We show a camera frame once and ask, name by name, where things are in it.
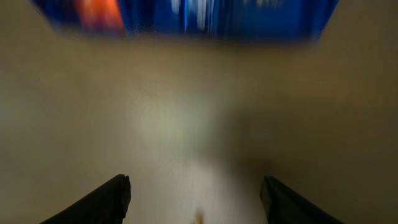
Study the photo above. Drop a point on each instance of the blue tray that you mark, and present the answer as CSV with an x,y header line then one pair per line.
x,y
248,18

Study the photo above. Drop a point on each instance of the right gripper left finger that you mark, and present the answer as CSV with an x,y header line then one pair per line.
x,y
99,205

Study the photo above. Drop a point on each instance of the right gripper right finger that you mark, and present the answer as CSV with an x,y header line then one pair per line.
x,y
289,205

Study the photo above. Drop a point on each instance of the gold candy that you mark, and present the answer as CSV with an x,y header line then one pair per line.
x,y
199,218

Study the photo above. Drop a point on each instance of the orange candy box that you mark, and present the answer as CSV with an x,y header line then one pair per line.
x,y
99,14

